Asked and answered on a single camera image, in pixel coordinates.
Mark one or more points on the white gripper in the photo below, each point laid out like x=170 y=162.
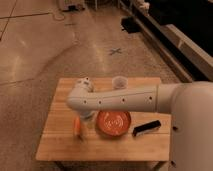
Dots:
x=89 y=120

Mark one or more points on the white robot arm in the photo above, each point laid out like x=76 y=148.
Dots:
x=190 y=106

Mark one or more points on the white ceramic cup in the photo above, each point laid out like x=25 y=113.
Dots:
x=119 y=82

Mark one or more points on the orange plate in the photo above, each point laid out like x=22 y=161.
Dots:
x=113 y=123

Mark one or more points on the wooden table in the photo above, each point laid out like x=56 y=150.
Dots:
x=58 y=142

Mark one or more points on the small white bottle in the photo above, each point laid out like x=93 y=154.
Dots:
x=87 y=79

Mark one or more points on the black white eraser brush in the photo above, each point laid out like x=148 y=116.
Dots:
x=145 y=127

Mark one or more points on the black box on floor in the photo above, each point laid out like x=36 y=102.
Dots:
x=130 y=25

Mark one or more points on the white device on floor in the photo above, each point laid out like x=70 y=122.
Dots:
x=67 y=5

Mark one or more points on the long bench rail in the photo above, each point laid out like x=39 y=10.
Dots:
x=181 y=29

